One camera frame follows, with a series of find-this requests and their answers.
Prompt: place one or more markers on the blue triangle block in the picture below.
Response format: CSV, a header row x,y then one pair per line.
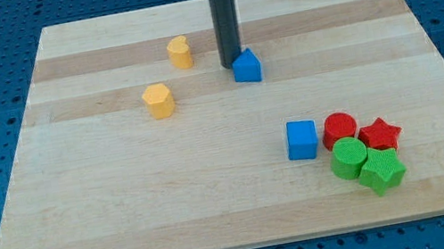
x,y
247,67

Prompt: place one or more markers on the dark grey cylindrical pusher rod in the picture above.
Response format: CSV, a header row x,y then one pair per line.
x,y
226,29

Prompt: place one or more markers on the blue cube block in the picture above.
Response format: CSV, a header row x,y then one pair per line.
x,y
302,140

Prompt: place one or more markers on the green cylinder block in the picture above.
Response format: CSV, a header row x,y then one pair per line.
x,y
348,156

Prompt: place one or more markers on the yellow heart block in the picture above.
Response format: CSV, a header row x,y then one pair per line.
x,y
179,53

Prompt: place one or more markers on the yellow hexagon block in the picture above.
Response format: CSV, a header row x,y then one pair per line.
x,y
159,101

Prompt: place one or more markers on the red star block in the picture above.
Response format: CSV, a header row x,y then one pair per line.
x,y
380,135

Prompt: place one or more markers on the light wooden board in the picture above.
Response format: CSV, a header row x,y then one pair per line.
x,y
94,170

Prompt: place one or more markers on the green star block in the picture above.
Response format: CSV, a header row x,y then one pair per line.
x,y
382,170

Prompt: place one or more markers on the red cylinder block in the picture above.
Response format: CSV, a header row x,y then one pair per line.
x,y
336,126

